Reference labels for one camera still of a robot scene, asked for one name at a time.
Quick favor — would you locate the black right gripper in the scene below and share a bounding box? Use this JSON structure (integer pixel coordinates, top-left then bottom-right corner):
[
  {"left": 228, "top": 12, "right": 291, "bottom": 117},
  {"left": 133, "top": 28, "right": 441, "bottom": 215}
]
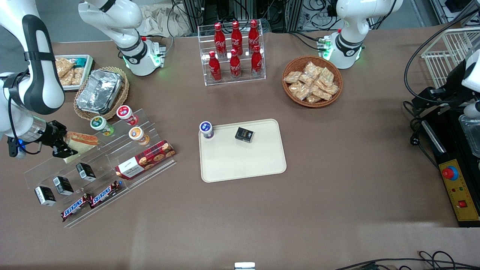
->
[{"left": 39, "top": 120, "right": 78, "bottom": 158}]

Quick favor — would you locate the triangular sandwich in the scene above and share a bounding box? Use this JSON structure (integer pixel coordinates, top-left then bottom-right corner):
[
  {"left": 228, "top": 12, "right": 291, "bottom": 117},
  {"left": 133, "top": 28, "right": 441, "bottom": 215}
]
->
[{"left": 64, "top": 131, "right": 100, "bottom": 164}]

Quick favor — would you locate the beige plastic serving tray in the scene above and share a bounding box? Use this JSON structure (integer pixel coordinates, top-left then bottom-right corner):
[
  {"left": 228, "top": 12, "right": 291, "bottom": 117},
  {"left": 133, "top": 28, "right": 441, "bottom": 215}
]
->
[{"left": 198, "top": 119, "right": 287, "bottom": 183}]

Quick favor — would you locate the small black carton box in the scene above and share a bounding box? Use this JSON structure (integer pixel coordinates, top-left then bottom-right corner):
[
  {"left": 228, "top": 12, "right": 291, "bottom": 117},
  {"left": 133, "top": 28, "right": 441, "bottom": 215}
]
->
[
  {"left": 235, "top": 127, "right": 255, "bottom": 143},
  {"left": 34, "top": 186, "right": 57, "bottom": 207},
  {"left": 76, "top": 163, "right": 96, "bottom": 182},
  {"left": 52, "top": 176, "right": 74, "bottom": 196}
]

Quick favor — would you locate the green lid yogurt cup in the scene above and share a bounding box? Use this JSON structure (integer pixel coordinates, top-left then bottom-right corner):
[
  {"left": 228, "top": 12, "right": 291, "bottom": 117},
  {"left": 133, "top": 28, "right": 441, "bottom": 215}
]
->
[{"left": 90, "top": 116, "right": 114, "bottom": 136}]

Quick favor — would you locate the silver metal bar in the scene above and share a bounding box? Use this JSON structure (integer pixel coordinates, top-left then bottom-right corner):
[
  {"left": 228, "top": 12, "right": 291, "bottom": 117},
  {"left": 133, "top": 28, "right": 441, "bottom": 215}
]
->
[{"left": 422, "top": 120, "right": 447, "bottom": 154}]

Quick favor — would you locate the clear acrylic stepped stand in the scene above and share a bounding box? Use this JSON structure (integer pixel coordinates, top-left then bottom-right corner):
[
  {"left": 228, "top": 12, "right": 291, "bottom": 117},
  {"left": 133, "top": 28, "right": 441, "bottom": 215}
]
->
[{"left": 24, "top": 109, "right": 177, "bottom": 228}]

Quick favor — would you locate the white rectangular dish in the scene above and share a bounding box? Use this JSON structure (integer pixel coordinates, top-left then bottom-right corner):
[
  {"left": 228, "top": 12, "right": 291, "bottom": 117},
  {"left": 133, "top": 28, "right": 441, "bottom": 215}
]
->
[{"left": 54, "top": 55, "right": 93, "bottom": 92}]

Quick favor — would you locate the stainless steel food container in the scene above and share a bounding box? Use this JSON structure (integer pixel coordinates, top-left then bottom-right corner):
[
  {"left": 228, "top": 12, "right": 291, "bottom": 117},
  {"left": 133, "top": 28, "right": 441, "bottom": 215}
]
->
[{"left": 459, "top": 114, "right": 480, "bottom": 158}]

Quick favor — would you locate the aluminium foil container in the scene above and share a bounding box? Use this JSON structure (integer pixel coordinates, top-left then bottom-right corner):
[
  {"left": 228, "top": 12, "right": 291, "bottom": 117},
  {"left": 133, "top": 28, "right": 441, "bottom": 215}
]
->
[{"left": 76, "top": 69, "right": 125, "bottom": 114}]

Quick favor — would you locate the red lid yogurt cup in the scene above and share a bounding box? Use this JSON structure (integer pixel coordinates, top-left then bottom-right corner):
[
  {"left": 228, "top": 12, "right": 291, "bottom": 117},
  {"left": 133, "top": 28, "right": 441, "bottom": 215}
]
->
[{"left": 116, "top": 105, "right": 138, "bottom": 126}]

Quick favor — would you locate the Snickers chocolate bar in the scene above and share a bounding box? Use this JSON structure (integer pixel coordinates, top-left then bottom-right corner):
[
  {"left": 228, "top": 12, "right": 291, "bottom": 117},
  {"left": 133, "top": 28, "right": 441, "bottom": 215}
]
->
[
  {"left": 89, "top": 181, "right": 120, "bottom": 209},
  {"left": 61, "top": 193, "right": 92, "bottom": 222}
]

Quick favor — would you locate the orange lid yogurt cup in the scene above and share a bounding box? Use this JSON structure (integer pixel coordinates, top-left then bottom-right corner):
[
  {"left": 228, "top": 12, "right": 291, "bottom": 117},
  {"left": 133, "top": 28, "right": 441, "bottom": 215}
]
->
[{"left": 129, "top": 127, "right": 150, "bottom": 146}]

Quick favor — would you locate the oval wicker basket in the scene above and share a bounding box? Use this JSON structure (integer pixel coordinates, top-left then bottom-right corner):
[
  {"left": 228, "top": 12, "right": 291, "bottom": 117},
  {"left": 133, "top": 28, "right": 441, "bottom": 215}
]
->
[{"left": 74, "top": 67, "right": 129, "bottom": 120}]

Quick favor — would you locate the red plaid cookie box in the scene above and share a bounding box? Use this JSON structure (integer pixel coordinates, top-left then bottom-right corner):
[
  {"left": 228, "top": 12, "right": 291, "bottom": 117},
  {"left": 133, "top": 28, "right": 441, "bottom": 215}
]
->
[{"left": 115, "top": 140, "right": 176, "bottom": 180}]

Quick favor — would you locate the black machine with yellow panel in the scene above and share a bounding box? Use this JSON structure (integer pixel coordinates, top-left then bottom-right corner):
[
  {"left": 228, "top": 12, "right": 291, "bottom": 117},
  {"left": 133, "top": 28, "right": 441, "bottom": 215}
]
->
[{"left": 420, "top": 112, "right": 480, "bottom": 228}]

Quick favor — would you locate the round wicker basket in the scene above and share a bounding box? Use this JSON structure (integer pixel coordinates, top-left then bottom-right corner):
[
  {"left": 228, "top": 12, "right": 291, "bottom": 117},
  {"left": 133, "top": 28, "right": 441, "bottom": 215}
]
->
[{"left": 282, "top": 56, "right": 343, "bottom": 108}]

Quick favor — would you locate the blue lid yogurt cup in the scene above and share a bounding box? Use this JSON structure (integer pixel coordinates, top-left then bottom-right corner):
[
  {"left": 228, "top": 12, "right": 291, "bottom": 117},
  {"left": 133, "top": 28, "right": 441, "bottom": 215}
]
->
[{"left": 199, "top": 121, "right": 215, "bottom": 140}]

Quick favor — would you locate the beige cloth bag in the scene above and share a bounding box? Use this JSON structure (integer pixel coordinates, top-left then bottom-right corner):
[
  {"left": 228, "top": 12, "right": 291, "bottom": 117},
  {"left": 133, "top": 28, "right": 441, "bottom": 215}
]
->
[{"left": 136, "top": 4, "right": 192, "bottom": 38}]

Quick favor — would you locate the clear acrylic bottle rack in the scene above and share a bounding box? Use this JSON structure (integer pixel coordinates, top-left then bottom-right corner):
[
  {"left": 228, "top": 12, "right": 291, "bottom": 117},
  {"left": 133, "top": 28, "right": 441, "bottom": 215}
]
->
[{"left": 198, "top": 22, "right": 266, "bottom": 87}]

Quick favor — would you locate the red Coca-Cola bottle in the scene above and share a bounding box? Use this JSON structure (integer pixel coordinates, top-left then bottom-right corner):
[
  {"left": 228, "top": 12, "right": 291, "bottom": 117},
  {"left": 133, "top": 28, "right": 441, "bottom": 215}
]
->
[
  {"left": 231, "top": 21, "right": 243, "bottom": 56},
  {"left": 208, "top": 51, "right": 222, "bottom": 82},
  {"left": 229, "top": 49, "right": 241, "bottom": 79},
  {"left": 214, "top": 23, "right": 227, "bottom": 57},
  {"left": 248, "top": 19, "right": 260, "bottom": 53},
  {"left": 251, "top": 45, "right": 263, "bottom": 77}
]

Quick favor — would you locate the aluminium equipment rack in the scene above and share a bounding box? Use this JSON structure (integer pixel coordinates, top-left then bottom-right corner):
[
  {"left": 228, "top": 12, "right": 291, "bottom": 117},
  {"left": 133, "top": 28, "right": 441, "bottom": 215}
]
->
[{"left": 182, "top": 0, "right": 338, "bottom": 33}]

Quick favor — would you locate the thick black cable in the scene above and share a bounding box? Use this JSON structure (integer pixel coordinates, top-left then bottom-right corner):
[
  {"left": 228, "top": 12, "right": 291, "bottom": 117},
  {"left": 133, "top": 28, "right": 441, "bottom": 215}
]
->
[{"left": 403, "top": 7, "right": 480, "bottom": 106}]

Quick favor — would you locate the white wire basket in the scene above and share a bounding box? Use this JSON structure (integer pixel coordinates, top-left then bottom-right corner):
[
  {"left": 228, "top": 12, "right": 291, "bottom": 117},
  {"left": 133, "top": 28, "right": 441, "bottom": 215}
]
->
[{"left": 421, "top": 27, "right": 480, "bottom": 89}]

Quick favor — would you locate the black power cord with plug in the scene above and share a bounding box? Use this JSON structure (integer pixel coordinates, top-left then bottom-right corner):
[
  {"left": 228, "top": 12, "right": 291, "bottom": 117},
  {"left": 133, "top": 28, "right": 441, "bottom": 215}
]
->
[{"left": 403, "top": 100, "right": 441, "bottom": 167}]

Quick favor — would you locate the metal frame with equipment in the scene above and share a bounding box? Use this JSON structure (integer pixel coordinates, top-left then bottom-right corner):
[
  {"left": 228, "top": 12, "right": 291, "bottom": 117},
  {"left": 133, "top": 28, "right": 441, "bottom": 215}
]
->
[{"left": 429, "top": 0, "right": 480, "bottom": 27}]

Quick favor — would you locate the looped black cable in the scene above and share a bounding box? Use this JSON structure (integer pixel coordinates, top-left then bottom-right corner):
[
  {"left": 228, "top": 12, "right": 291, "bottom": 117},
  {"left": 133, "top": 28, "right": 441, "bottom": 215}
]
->
[{"left": 418, "top": 250, "right": 456, "bottom": 270}]

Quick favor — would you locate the long black cable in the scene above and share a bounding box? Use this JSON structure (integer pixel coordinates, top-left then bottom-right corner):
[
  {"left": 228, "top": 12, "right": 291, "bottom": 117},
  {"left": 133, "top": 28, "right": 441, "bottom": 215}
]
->
[{"left": 334, "top": 257, "right": 480, "bottom": 270}]

